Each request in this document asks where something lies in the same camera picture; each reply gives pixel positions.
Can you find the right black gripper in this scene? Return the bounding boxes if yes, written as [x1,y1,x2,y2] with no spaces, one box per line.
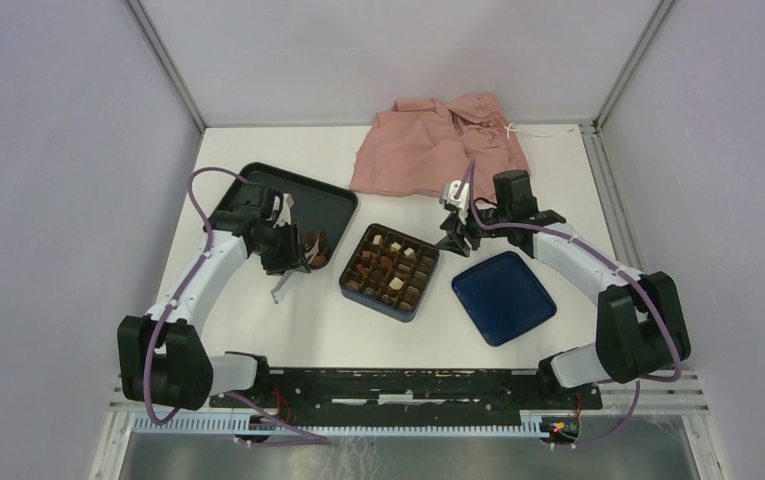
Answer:
[436,198,511,258]

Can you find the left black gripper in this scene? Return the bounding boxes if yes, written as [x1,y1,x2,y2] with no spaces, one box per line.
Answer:
[253,219,311,277]

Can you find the silver metal tongs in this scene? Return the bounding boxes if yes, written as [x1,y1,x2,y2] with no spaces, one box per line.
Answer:
[271,231,330,305]

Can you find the blue chocolate box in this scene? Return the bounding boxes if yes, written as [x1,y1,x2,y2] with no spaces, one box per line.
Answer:
[338,223,440,323]

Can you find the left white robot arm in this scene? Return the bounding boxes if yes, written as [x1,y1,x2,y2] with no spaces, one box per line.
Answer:
[117,182,310,411]

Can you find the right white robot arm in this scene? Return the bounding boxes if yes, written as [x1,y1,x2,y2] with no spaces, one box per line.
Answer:
[437,166,691,408]

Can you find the black chocolate tray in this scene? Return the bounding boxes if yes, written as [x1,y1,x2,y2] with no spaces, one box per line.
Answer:
[239,162,358,270]

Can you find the blue box lid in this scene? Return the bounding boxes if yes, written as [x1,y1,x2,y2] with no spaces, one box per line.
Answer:
[451,251,558,347]

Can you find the pink cloth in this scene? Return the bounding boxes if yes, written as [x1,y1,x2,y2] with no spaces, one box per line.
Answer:
[350,93,533,200]

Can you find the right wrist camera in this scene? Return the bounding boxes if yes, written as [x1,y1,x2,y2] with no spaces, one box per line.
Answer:
[439,180,470,211]

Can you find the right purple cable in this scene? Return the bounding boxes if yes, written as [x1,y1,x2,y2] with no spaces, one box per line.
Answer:
[458,158,684,449]

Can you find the purple cable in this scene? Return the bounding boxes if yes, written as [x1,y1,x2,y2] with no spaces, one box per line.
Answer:
[458,158,684,449]
[142,166,330,449]

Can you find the white drawstring cord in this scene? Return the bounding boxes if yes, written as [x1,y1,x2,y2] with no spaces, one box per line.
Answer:
[503,123,577,140]

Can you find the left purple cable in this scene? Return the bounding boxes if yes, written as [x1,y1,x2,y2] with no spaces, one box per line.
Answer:
[142,166,330,449]

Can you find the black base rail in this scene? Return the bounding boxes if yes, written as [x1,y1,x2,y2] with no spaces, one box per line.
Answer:
[244,367,603,428]

